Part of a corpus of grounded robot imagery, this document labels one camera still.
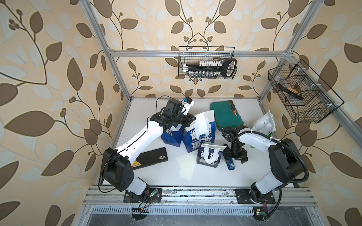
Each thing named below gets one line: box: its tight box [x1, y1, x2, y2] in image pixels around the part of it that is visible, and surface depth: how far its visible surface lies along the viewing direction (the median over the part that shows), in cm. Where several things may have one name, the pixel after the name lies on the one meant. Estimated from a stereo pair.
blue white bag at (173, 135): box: [160, 124, 186, 148], surface depth 88 cm
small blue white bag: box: [197, 143, 227, 169], surface depth 77 cm
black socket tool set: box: [182, 58, 238, 79], surface depth 86 cm
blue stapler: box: [222, 150, 235, 171], surface depth 84 cm
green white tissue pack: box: [252, 108, 277, 138], surface depth 84 cm
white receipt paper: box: [194, 112, 209, 138], surface depth 82 cm
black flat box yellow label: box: [131, 146, 168, 170], surface depth 88 cm
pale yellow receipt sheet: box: [176, 153, 198, 181], surface depth 87 cm
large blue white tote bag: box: [181, 109, 216, 154], surface depth 84 cm
